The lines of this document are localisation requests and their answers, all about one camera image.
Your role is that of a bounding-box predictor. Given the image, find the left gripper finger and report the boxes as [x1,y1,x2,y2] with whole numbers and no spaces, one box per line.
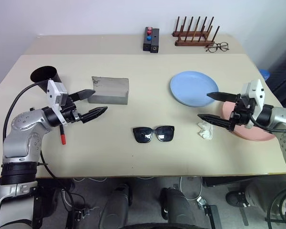
[69,89,96,102]
[80,106,108,124]

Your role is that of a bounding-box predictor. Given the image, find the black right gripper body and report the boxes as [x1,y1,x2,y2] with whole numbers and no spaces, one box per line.
[227,94,255,132]

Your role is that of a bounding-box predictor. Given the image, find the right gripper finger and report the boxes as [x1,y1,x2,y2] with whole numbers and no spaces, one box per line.
[206,91,238,104]
[197,114,231,131]

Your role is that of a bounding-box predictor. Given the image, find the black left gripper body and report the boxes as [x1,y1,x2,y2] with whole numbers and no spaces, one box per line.
[60,92,84,124]

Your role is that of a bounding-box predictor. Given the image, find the pink plate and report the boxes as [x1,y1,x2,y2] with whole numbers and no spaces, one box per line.
[222,101,276,142]

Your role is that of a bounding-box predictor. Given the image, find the crumpled white tissue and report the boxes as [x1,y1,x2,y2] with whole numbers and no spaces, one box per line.
[196,121,215,140]

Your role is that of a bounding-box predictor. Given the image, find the black pen with red cap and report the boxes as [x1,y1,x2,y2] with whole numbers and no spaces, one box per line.
[59,125,67,145]

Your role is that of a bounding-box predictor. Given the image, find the light blue plate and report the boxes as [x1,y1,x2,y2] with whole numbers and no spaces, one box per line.
[170,71,219,107]

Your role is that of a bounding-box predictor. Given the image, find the black cone-shaped cup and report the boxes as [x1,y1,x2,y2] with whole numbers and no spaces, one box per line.
[30,66,62,96]

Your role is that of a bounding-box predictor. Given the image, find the blue round lid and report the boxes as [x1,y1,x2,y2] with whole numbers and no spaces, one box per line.
[259,69,271,81]

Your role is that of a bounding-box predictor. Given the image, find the thin-framed clear eyeglasses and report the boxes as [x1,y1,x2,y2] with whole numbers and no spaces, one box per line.
[204,42,230,53]

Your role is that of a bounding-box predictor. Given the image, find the black sunglasses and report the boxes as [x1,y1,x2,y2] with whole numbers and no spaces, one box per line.
[133,125,176,144]

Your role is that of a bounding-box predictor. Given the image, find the black textured chair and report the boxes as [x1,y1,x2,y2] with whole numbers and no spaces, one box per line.
[264,40,286,108]

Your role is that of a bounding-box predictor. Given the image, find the brown wooden dish rack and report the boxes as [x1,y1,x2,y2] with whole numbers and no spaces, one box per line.
[173,16,220,47]

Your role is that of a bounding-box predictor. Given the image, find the black rounded shoe-like shape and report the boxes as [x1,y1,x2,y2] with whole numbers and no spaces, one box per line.
[225,190,247,208]

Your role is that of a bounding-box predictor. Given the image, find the black box with coloured buttons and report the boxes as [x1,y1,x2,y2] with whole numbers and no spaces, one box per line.
[143,27,153,52]

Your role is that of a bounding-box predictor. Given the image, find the plain black box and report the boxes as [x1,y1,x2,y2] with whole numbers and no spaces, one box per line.
[150,28,160,53]

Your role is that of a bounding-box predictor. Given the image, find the dark rounded shape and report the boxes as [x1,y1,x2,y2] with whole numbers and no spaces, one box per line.
[159,187,199,227]
[99,183,134,229]

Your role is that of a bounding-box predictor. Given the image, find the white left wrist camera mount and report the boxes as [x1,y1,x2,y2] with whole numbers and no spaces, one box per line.
[46,80,69,126]

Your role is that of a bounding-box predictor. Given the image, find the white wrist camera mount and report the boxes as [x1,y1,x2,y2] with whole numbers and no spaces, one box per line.
[46,80,69,126]
[240,79,265,129]

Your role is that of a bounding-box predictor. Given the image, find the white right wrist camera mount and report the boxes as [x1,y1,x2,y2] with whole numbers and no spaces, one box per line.
[240,79,265,129]

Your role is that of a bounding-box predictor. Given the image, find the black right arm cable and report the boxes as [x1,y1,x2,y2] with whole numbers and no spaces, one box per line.
[249,114,286,134]

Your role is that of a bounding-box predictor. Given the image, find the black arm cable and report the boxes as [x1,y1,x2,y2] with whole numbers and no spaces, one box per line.
[2,80,57,179]
[249,114,286,134]

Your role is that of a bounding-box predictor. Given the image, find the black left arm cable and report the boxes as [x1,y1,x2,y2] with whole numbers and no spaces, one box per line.
[2,80,57,179]

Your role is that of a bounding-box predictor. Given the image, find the white floor cable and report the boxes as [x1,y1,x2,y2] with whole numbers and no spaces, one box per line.
[179,176,204,201]

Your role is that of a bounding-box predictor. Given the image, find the black metal bracket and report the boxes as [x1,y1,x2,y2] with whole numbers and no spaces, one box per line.
[197,197,223,229]

